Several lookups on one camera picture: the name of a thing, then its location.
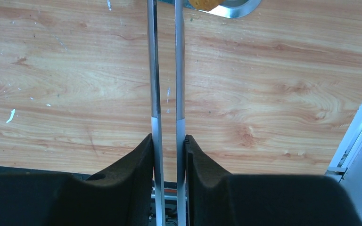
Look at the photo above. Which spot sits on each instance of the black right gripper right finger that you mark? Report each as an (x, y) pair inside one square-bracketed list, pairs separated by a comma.
[(217, 197)]

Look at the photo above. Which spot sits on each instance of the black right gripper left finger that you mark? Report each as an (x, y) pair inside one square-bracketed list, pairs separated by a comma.
[(118, 195)]

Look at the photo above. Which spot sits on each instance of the long metal tongs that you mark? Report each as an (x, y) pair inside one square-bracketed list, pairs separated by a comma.
[(177, 94)]

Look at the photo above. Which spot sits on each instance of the metal serving tray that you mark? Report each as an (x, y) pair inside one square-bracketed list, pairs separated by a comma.
[(229, 8)]

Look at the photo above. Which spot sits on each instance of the brown bread roll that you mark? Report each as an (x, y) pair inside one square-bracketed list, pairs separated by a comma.
[(205, 5)]

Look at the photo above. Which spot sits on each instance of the aluminium frame post right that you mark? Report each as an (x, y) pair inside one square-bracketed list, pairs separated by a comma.
[(347, 150)]

